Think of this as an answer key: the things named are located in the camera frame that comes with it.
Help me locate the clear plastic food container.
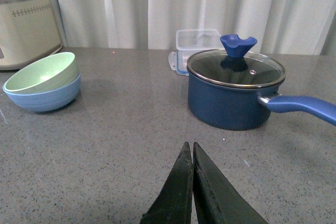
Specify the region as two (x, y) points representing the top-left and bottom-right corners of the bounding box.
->
(168, 29), (223, 76)

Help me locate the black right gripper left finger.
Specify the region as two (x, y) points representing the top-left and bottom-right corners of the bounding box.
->
(141, 142), (194, 224)

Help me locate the glass pot lid blue knob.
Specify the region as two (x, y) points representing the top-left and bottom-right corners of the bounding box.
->
(187, 34), (286, 89)

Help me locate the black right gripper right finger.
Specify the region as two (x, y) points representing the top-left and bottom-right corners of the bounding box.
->
(193, 142), (267, 223)

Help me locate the cream two-slot toaster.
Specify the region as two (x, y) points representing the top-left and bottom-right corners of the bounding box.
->
(1, 0), (62, 70)

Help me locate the dark blue saucepan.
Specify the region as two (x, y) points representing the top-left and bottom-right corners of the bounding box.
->
(188, 74), (335, 131)

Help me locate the blue plastic bowl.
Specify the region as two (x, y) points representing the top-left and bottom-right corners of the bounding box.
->
(3, 74), (81, 112)

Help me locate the green plastic bowl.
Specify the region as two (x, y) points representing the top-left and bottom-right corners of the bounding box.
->
(3, 52), (79, 94)

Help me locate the white curtain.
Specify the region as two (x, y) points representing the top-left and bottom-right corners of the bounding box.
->
(51, 0), (335, 56)

